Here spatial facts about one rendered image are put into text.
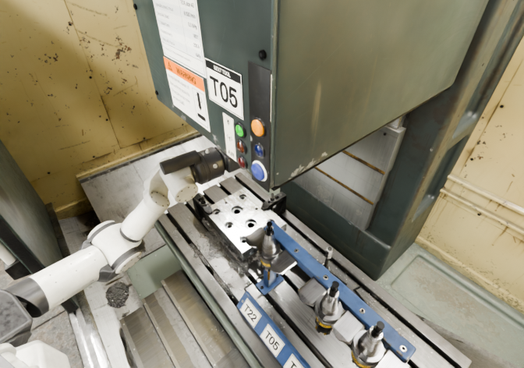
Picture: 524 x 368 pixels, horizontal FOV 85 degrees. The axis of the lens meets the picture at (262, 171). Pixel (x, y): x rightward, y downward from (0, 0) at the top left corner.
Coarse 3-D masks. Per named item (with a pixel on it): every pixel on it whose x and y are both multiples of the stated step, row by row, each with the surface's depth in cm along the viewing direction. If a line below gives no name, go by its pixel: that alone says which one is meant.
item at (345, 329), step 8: (344, 312) 69; (344, 320) 67; (352, 320) 67; (360, 320) 67; (336, 328) 66; (344, 328) 66; (352, 328) 66; (360, 328) 66; (336, 336) 65; (344, 336) 65; (352, 336) 65
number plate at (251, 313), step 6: (246, 300) 98; (246, 306) 98; (252, 306) 96; (246, 312) 97; (252, 312) 96; (258, 312) 95; (246, 318) 97; (252, 318) 95; (258, 318) 94; (252, 324) 95
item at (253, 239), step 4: (260, 228) 89; (252, 232) 88; (256, 232) 87; (260, 232) 87; (248, 236) 86; (252, 236) 86; (256, 236) 86; (260, 236) 86; (248, 240) 85; (252, 240) 85; (256, 240) 85; (260, 240) 85; (248, 244) 84; (252, 244) 84; (256, 244) 84; (256, 248) 84
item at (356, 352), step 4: (360, 332) 64; (364, 332) 64; (356, 336) 64; (356, 340) 63; (352, 344) 63; (356, 344) 63; (352, 348) 64; (356, 348) 62; (380, 348) 62; (352, 352) 63; (356, 352) 61; (360, 352) 61; (380, 352) 61; (356, 356) 62; (360, 356) 62; (364, 356) 61; (376, 356) 61; (380, 356) 61; (364, 360) 62; (368, 360) 60; (372, 360) 60; (376, 360) 60; (364, 364) 61; (368, 364) 61; (372, 364) 61
